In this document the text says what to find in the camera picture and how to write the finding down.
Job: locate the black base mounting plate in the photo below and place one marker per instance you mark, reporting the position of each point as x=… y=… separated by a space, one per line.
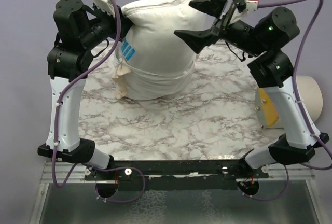
x=169 y=175

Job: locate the white cylindrical bin orange base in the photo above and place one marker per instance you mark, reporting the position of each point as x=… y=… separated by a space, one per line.
x=310 y=92

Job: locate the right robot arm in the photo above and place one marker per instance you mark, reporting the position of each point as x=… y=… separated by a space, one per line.
x=272 y=70

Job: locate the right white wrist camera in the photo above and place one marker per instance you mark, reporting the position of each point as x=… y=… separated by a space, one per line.
x=238 y=10

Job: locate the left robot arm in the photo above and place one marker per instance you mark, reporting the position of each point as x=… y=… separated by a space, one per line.
x=67 y=70

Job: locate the grey pillowcase with cream trim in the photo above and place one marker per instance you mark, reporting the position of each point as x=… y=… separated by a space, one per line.
x=140 y=85

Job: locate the white pillow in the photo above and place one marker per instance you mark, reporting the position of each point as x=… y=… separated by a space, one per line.
x=154 y=46

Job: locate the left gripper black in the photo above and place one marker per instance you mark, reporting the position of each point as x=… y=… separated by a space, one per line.
x=114 y=20

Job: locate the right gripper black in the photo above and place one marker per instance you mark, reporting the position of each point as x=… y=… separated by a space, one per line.
x=197 y=40

